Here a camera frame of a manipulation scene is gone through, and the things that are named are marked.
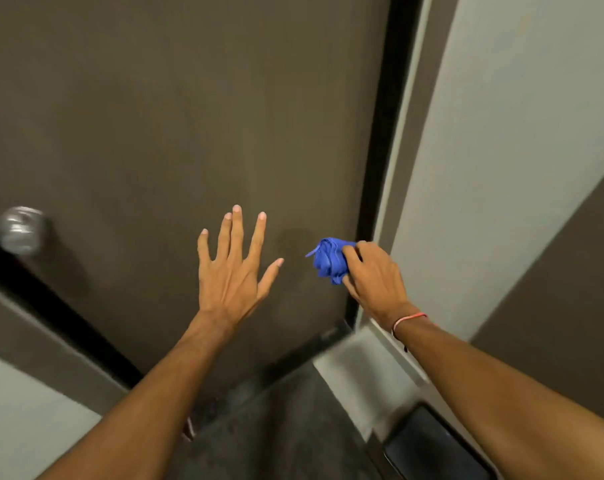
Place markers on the person's left little finger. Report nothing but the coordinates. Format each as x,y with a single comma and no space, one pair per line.
204,246

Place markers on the person's left middle finger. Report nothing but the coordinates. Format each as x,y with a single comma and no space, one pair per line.
236,231

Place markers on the person's right forearm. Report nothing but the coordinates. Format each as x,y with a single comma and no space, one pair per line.
511,399

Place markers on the person's left thumb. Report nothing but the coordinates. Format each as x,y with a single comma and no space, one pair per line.
270,275

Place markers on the person's right fingers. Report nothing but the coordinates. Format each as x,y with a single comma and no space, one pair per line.
353,260

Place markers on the brown door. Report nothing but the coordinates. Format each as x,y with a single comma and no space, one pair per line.
182,159

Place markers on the person's left forearm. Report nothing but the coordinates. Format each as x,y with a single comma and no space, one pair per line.
147,402

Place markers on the person's right hand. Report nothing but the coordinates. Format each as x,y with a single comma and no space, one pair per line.
377,284

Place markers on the black smartphone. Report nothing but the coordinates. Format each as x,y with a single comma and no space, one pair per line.
431,447

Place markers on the person's left hand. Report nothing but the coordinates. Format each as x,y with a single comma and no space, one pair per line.
229,284

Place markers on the blue cleaning cloth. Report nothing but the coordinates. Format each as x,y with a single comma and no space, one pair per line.
332,259

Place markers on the silver door knob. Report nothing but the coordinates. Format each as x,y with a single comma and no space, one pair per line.
20,230

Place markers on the black door frame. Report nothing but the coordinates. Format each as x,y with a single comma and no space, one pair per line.
382,144

